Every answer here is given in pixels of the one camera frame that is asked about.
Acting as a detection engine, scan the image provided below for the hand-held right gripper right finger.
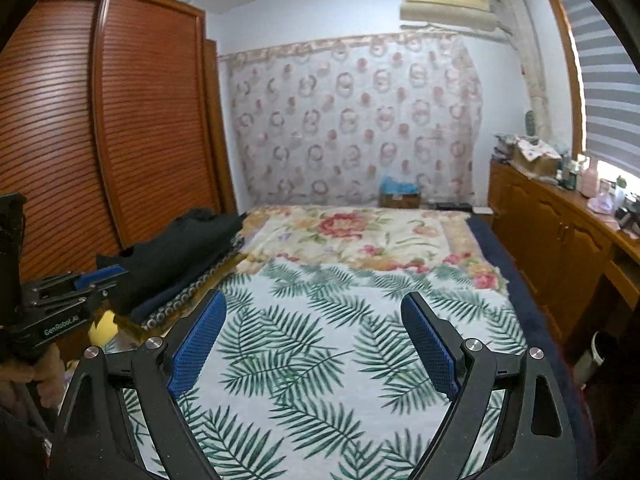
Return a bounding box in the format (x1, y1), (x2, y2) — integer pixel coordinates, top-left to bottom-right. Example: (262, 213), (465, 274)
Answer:
(400, 291), (576, 480)

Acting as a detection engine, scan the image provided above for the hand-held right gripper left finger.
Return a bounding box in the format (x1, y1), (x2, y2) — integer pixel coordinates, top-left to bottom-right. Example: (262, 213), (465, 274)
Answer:
(50, 290), (228, 480)

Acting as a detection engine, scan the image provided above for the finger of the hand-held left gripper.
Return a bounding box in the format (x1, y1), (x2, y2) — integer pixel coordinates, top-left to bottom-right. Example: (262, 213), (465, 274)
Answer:
(27, 282), (121, 311)
(25, 265), (128, 293)

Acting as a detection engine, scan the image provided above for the black printed t-shirt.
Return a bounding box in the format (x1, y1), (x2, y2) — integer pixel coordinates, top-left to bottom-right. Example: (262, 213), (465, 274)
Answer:
(95, 207), (248, 311)

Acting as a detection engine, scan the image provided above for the yellow cloth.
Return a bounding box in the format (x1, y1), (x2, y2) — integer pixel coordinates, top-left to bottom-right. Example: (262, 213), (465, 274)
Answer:
(90, 310), (126, 346)

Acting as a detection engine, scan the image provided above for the navy folded clothing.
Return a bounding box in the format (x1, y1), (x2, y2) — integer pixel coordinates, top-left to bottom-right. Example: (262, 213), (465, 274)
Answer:
(127, 260), (221, 321)

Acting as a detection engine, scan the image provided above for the fern print blanket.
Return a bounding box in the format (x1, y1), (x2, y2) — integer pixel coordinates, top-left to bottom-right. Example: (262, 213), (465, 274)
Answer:
(107, 255), (526, 480)

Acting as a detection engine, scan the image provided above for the navy bed sheet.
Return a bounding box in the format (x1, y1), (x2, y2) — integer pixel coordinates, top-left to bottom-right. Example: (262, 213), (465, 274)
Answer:
(465, 212), (596, 480)

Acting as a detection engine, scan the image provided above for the floral blanket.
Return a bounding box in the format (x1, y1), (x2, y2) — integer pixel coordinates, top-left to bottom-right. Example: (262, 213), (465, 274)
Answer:
(235, 205), (511, 296)

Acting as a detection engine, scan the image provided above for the small brown box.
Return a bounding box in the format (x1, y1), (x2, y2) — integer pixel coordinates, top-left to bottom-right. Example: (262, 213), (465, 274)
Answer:
(379, 191), (422, 209)

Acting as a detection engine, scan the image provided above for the wooden sideboard cabinet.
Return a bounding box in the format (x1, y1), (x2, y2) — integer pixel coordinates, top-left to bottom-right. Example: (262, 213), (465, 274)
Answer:
(487, 157), (640, 361)

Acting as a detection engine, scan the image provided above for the white waste bin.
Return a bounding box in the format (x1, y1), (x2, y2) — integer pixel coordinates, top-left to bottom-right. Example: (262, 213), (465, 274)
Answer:
(572, 330), (608, 386)

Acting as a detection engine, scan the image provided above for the wooden louvered wardrobe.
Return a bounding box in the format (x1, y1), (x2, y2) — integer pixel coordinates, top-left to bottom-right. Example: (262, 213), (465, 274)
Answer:
(0, 0), (238, 361)

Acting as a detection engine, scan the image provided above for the small clutter pile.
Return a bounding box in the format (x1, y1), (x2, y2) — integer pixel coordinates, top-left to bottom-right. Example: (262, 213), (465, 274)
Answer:
(492, 132), (521, 163)

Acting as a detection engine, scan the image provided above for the open cardboard box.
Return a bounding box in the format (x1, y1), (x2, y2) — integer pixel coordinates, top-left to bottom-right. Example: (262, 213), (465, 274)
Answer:
(512, 137), (563, 178)

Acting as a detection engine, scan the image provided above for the group of small bottles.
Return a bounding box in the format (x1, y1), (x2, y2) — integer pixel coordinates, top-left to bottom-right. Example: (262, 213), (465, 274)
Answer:
(557, 152), (583, 188)

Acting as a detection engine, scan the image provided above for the pink bottle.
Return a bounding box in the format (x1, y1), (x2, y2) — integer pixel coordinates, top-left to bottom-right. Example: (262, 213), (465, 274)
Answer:
(580, 157), (601, 198)

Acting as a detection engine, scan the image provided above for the black tripod device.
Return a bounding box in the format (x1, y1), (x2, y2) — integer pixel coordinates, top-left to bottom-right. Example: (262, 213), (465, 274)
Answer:
(615, 205), (640, 233)

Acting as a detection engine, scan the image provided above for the circle-patterned sheer curtain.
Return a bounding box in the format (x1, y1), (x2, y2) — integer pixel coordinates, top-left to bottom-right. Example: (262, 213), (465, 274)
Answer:
(220, 30), (483, 208)

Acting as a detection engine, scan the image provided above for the beige bundled curtain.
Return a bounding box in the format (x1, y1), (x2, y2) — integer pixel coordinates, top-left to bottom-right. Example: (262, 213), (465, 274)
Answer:
(495, 0), (553, 146)

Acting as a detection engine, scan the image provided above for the grey striped window blind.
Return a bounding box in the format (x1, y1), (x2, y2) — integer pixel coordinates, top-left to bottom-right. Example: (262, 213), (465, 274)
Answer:
(555, 0), (640, 181)

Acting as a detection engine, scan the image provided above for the beige air conditioner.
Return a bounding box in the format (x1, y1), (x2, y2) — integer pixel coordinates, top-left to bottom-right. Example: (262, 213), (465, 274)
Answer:
(398, 0), (501, 36)

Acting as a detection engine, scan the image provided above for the dark ring-patterned cloth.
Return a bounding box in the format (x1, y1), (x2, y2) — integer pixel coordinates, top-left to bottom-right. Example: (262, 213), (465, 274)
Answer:
(140, 240), (246, 331)

